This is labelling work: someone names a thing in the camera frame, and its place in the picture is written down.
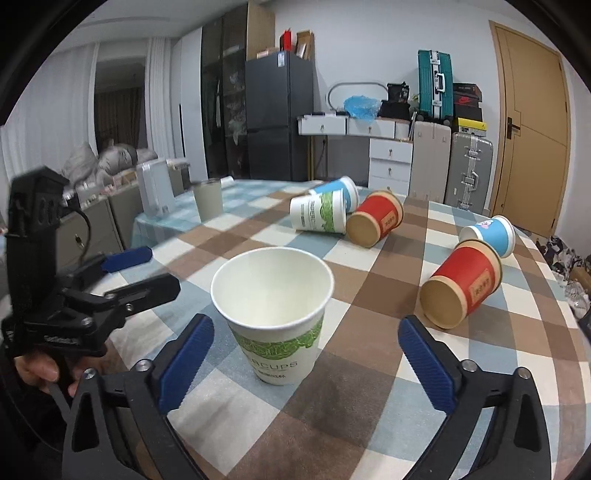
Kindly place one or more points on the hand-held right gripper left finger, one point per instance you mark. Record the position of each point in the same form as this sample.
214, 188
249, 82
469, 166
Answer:
184, 364

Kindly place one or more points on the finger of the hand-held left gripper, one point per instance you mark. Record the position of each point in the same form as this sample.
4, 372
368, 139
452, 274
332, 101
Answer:
147, 290
127, 258

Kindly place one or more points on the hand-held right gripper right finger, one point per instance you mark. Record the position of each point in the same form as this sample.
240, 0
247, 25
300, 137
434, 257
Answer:
427, 364

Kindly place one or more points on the white green paper cup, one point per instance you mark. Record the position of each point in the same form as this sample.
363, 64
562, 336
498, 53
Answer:
277, 360
318, 212

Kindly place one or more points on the red paper cup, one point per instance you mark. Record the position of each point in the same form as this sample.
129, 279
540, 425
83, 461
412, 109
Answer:
466, 277
376, 212

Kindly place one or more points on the blue paper cup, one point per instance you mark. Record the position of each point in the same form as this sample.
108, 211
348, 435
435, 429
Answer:
344, 189
491, 233

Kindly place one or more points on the person's left hand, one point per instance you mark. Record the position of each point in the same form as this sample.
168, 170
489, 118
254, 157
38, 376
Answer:
39, 369

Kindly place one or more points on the grey low cabinet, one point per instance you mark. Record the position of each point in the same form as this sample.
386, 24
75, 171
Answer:
97, 226

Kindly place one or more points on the white ribbed container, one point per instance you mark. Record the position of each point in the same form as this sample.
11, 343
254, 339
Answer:
154, 189

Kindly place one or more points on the checkered tablecloth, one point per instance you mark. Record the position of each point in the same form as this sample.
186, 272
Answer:
369, 295

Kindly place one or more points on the grey tumbler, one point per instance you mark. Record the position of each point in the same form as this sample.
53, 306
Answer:
207, 201

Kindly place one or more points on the grey bedding bundle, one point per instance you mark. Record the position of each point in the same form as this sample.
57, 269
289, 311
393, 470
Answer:
111, 157

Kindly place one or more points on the white curtain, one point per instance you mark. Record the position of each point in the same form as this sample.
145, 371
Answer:
159, 97

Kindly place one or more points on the black white patterned cloth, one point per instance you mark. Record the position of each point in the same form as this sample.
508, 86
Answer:
561, 258

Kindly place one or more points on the dark glass cabinet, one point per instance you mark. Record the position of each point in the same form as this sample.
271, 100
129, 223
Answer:
226, 92

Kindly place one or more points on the silver suitcase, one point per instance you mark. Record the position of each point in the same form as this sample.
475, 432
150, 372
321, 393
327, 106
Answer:
468, 170

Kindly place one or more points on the white drawer cabinet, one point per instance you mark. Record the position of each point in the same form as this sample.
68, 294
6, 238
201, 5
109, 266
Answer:
390, 166

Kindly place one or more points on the beige suitcase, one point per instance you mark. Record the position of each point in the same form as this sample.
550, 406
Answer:
429, 161

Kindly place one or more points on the black refrigerator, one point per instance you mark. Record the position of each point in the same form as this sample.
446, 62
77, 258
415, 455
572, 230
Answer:
272, 115

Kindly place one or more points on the white desk drawer unit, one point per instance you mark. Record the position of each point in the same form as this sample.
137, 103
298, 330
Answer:
322, 124
378, 128

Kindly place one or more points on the yellow black shoe box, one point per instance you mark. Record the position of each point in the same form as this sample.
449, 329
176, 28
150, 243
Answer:
471, 127

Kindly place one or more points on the black bag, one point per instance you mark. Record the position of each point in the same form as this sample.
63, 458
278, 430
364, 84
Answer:
395, 110

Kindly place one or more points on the wooden door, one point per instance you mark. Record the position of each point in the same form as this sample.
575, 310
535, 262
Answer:
531, 129

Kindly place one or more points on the blue plastic bag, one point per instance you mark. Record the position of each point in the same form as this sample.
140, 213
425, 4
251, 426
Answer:
362, 107

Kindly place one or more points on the cardboard box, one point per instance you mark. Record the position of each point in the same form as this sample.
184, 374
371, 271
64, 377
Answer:
304, 46

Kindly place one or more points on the teal suitcase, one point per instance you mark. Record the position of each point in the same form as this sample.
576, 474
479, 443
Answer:
434, 83

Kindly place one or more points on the white oval frame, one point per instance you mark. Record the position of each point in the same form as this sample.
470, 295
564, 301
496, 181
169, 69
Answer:
355, 84

